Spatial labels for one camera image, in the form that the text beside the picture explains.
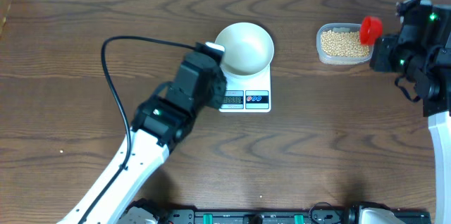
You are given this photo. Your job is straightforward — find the red plastic measuring scoop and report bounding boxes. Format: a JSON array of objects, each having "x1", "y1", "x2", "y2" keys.
[{"x1": 359, "y1": 16, "x2": 383, "y2": 45}]

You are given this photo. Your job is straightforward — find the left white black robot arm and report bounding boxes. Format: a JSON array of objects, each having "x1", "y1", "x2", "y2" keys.
[{"x1": 62, "y1": 51, "x2": 226, "y2": 223}]

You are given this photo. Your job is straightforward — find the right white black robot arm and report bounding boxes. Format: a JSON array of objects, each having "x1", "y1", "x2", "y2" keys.
[{"x1": 370, "y1": 0, "x2": 450, "y2": 223}]

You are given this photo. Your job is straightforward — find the white round bowl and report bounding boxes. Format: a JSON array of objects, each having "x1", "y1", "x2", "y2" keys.
[{"x1": 215, "y1": 23, "x2": 275, "y2": 77}]

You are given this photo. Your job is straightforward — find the white digital kitchen scale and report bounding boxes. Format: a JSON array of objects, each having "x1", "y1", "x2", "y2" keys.
[{"x1": 219, "y1": 66, "x2": 271, "y2": 113}]

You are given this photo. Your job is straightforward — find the clear plastic container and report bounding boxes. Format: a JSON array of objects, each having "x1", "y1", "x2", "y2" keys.
[{"x1": 316, "y1": 23, "x2": 373, "y2": 66}]

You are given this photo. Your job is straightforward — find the soybeans in container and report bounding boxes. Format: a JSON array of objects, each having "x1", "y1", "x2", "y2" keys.
[{"x1": 321, "y1": 30, "x2": 370, "y2": 57}]

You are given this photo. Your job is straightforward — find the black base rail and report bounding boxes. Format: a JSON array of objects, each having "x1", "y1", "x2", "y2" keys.
[{"x1": 154, "y1": 209, "x2": 432, "y2": 224}]

